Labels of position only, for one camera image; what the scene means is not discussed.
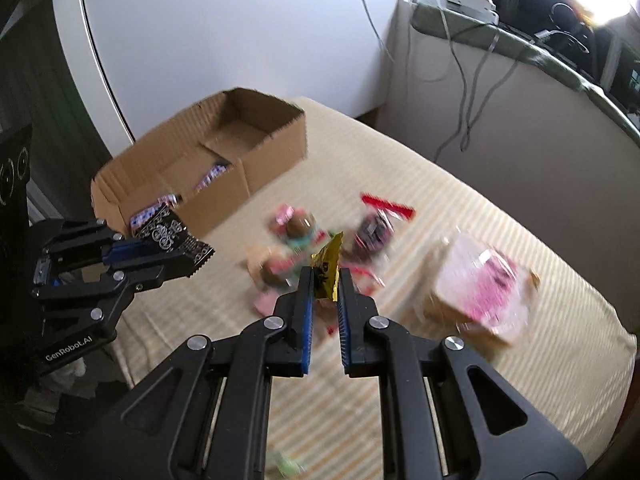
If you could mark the pink bread package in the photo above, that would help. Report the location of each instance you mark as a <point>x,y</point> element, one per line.
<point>480,285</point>

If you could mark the small pink snack packet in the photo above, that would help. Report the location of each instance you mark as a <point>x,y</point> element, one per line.
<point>267,305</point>

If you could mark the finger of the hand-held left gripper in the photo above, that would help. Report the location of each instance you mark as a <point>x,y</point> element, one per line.
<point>85,237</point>
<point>150,270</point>

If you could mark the pink brown snack packet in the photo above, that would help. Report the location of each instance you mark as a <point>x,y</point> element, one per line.
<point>272,267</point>

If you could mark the black patterned snack packet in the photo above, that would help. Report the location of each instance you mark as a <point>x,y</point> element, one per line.
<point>170,232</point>

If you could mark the purple white snack packet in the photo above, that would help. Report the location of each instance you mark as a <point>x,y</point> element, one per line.
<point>211,174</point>
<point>147,212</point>

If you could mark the striped beige blanket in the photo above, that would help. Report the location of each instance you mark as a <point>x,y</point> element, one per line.
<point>500,385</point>

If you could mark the brown cardboard box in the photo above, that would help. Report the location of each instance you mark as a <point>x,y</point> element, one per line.
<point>220,195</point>

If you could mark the dark snack packet red top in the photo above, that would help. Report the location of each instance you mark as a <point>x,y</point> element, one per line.
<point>372,232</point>

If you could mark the pink teal chocolate ball packet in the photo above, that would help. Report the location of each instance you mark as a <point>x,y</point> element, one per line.
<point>292,225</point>

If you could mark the green wrapper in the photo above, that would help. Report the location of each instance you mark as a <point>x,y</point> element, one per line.
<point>286,465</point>

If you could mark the red white snack packet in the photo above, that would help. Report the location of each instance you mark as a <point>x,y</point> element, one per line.
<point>365,277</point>

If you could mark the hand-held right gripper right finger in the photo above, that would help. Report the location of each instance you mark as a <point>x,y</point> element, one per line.
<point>345,327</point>

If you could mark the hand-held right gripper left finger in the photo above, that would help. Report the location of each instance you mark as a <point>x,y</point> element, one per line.
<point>304,322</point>

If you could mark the yellow snack packet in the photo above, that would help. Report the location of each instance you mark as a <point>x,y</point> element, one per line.
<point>327,265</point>

